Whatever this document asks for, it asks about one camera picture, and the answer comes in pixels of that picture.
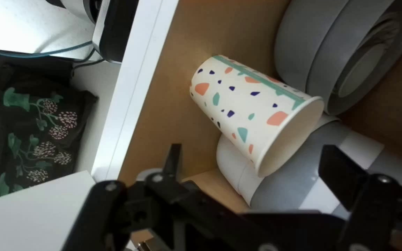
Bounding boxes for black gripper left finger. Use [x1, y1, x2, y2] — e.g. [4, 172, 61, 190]
[145, 143, 196, 218]

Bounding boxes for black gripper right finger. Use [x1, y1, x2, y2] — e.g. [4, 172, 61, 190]
[318, 144, 396, 251]

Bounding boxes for terrazzo patterned paper cup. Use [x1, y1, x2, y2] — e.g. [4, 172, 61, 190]
[189, 54, 323, 177]

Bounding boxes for white grey stacked bowls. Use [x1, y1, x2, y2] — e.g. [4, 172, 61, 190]
[216, 115, 402, 218]

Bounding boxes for silver drip coffee maker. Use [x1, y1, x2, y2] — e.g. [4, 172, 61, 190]
[44, 0, 139, 61]

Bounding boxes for black appliance power cord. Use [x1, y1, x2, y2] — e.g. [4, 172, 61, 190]
[0, 40, 104, 68]

